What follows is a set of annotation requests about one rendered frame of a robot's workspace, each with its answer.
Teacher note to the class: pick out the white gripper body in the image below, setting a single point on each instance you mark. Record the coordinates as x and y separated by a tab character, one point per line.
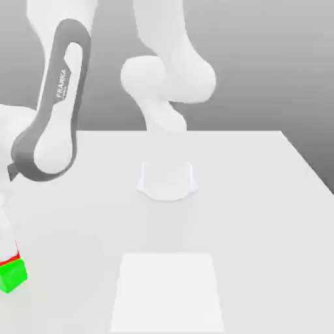
5	234

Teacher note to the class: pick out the small red cube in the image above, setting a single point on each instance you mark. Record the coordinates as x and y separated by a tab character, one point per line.
17	256

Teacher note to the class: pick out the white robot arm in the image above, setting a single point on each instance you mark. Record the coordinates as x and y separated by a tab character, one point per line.
167	78

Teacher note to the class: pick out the small green cube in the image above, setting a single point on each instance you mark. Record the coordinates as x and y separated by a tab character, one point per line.
13	276

